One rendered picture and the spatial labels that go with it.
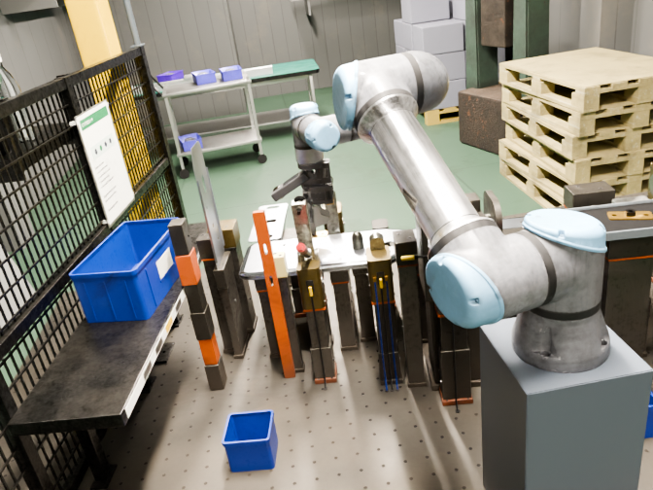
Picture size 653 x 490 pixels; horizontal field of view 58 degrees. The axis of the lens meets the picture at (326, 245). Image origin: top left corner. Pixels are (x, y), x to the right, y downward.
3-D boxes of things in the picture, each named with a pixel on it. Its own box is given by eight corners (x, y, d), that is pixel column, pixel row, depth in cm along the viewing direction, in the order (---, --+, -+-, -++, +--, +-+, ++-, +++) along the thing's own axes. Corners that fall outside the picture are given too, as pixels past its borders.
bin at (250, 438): (280, 437, 142) (273, 408, 139) (276, 470, 133) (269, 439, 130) (235, 441, 143) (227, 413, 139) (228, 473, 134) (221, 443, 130)
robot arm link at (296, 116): (293, 110, 147) (284, 104, 154) (299, 152, 151) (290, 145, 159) (323, 104, 149) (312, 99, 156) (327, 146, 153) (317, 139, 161)
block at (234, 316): (249, 334, 185) (230, 250, 172) (244, 358, 174) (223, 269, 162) (240, 335, 185) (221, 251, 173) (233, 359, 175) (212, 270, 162)
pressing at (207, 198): (226, 251, 172) (200, 138, 158) (219, 269, 162) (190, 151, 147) (224, 251, 172) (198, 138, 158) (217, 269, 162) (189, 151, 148)
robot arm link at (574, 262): (621, 298, 89) (629, 217, 84) (547, 325, 86) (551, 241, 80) (566, 267, 100) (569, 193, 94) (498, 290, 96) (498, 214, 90)
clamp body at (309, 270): (338, 367, 165) (321, 255, 150) (338, 390, 156) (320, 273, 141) (315, 369, 166) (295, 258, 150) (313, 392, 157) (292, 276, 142)
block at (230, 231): (257, 318, 194) (236, 218, 179) (255, 332, 187) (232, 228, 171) (234, 320, 194) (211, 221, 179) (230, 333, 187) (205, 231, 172)
